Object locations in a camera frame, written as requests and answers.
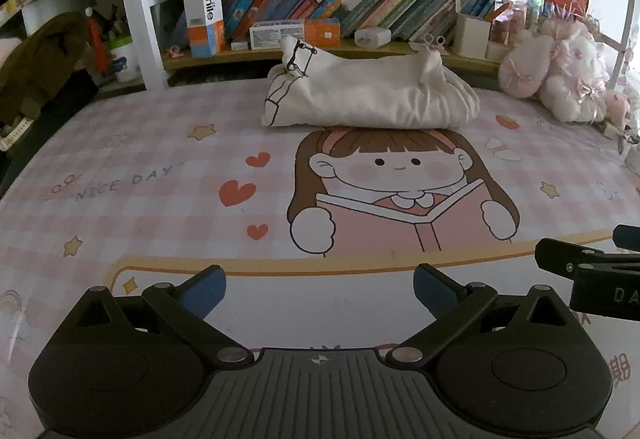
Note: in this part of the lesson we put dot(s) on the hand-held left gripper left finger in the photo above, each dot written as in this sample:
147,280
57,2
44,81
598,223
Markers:
205,294

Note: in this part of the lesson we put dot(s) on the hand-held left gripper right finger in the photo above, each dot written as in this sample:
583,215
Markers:
430,291

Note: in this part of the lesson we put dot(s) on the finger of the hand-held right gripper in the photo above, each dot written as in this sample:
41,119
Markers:
627,236
555,255

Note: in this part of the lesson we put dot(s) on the pink cartoon printed mat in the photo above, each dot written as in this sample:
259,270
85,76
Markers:
150,219

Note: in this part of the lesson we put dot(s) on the small white cube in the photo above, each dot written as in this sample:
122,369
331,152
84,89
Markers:
610,130

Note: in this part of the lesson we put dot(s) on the pink white plush bunny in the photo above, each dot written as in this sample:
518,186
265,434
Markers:
570,69

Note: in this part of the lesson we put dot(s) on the small white container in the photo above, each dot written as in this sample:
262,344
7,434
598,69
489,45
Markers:
496,51

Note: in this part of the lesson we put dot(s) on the white pen holder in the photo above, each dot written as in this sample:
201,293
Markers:
472,36

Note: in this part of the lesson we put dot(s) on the small pink toy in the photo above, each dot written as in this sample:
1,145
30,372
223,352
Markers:
176,51

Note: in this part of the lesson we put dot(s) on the white green cup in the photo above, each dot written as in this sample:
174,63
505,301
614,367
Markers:
125,61

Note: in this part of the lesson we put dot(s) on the small white rounded box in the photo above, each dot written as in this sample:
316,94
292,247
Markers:
372,35

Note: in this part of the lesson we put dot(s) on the orange white toothpaste box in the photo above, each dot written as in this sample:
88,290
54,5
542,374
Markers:
295,34

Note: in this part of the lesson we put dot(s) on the white orange toothbrush box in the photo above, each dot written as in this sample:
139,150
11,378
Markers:
205,14

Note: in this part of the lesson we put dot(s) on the white bookshelf with wooden boards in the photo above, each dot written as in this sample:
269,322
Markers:
142,19

